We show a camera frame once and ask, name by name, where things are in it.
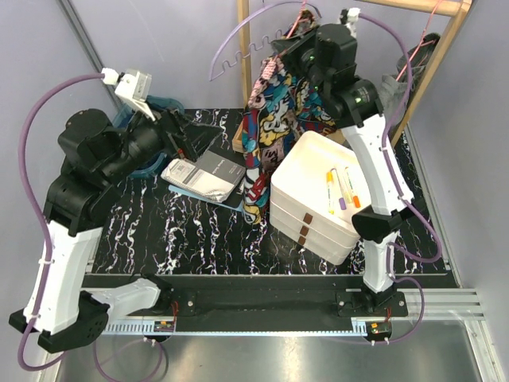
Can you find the white stacked trays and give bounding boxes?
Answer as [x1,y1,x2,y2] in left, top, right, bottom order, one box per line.
[270,131,371,265]

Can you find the blue clipboard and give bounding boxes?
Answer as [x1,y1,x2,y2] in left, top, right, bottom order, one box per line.
[168,181,243,212]

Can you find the orange cap marker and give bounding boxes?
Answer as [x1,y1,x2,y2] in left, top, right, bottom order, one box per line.
[344,166,361,209]

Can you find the teal plastic bin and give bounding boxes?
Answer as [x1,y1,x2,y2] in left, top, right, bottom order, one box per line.
[112,95,185,179]

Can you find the pink wire hanger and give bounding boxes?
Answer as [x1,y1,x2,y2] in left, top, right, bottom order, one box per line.
[396,0,443,81]
[274,0,308,57]

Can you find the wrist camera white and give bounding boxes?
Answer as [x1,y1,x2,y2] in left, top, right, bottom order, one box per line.
[101,68,156,121]
[338,7,360,38]

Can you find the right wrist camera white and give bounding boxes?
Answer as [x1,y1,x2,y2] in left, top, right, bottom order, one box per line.
[338,7,360,38]

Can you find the grey shorts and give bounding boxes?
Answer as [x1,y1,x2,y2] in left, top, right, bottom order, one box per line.
[377,33,441,130]

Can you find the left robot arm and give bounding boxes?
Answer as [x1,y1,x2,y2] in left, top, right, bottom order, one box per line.
[9,109,222,353]

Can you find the colourful comic print shorts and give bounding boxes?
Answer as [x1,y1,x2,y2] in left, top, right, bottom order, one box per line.
[240,8,339,224]

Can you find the yellow cap marker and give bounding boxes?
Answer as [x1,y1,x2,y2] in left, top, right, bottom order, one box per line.
[326,170,336,215]

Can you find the purple cap marker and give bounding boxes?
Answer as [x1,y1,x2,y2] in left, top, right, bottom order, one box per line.
[336,169,349,210]

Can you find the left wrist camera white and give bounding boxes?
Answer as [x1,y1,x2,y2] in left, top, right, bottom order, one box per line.
[101,68,156,121]

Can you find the lavender plastic hanger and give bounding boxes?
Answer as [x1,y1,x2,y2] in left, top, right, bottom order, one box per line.
[208,1,302,82]

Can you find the grey spiral notebook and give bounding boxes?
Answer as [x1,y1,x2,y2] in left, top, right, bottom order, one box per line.
[161,148,246,203]

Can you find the black marbled table mat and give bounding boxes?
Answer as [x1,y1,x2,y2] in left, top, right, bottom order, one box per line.
[80,107,449,276]

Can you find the wooden clothes rack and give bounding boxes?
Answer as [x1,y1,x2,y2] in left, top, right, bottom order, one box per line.
[236,0,472,146]

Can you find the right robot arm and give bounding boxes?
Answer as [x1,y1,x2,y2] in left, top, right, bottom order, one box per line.
[271,24,425,316]

